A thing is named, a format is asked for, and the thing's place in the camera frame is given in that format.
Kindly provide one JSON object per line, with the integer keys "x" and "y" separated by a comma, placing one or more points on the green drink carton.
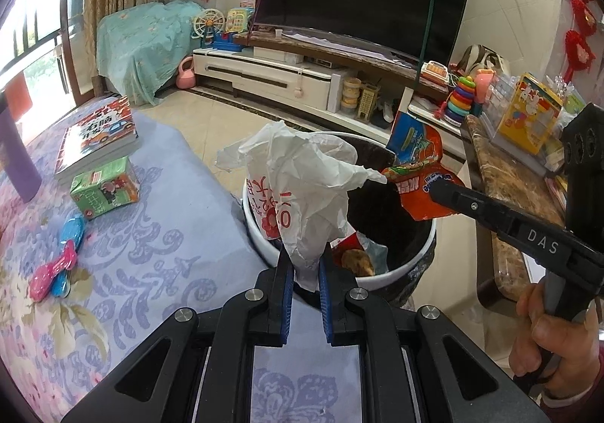
{"x": 106, "y": 187}

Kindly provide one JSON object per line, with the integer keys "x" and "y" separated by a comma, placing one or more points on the blue toy set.
{"x": 226, "y": 43}

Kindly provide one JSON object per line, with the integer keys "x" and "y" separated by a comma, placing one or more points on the yellow toy box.
{"x": 531, "y": 116}

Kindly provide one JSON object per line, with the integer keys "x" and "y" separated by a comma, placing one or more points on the striped bag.
{"x": 481, "y": 59}

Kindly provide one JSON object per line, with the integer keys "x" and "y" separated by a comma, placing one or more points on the person's right hand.
{"x": 566, "y": 347}

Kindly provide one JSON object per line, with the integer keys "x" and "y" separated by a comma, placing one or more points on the white plastic bag red print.
{"x": 302, "y": 177}

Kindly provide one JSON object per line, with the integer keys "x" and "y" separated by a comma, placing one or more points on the clear plastic drawer unit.
{"x": 502, "y": 95}

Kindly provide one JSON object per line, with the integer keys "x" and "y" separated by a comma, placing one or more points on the white television cabinet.
{"x": 264, "y": 78}

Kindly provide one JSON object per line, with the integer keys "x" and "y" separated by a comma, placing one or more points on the pink plastic toy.
{"x": 483, "y": 88}

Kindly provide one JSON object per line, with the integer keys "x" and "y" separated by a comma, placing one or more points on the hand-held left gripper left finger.
{"x": 284, "y": 305}

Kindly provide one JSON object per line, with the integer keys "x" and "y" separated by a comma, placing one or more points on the stack of yellow tins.
{"x": 351, "y": 92}

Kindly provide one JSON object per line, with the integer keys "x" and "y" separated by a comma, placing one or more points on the balcony glass door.
{"x": 37, "y": 36}

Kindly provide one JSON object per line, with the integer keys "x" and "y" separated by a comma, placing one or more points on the cartoon picture book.
{"x": 94, "y": 139}

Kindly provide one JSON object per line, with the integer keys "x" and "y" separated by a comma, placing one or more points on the white bin with black bag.
{"x": 401, "y": 220}

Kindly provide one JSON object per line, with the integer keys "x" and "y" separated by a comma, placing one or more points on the toy cash register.
{"x": 434, "y": 72}

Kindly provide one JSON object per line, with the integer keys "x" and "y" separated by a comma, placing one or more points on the teal cloth covered furniture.
{"x": 141, "y": 40}

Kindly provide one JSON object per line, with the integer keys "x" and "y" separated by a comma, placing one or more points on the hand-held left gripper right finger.
{"x": 325, "y": 305}

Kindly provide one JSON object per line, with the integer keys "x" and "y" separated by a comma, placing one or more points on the pink kettlebell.
{"x": 185, "y": 76}

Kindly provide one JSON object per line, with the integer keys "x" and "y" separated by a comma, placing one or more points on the red snack wrapper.
{"x": 347, "y": 244}

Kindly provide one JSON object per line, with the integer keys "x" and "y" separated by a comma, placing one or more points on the purple box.
{"x": 16, "y": 149}

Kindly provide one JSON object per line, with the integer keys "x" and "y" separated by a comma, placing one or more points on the colourful toy board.
{"x": 240, "y": 12}

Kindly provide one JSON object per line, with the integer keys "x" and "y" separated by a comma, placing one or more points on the toy ferris wheel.
{"x": 208, "y": 26}

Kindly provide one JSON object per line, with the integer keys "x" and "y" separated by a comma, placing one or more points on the orange red snack packet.
{"x": 415, "y": 154}

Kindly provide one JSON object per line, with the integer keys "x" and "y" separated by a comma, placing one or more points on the pink plastic spoon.
{"x": 52, "y": 272}

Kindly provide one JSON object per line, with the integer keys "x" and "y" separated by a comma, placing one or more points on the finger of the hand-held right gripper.
{"x": 472, "y": 206}

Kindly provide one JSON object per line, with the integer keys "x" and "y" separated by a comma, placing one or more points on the blue plastic spoon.
{"x": 71, "y": 234}

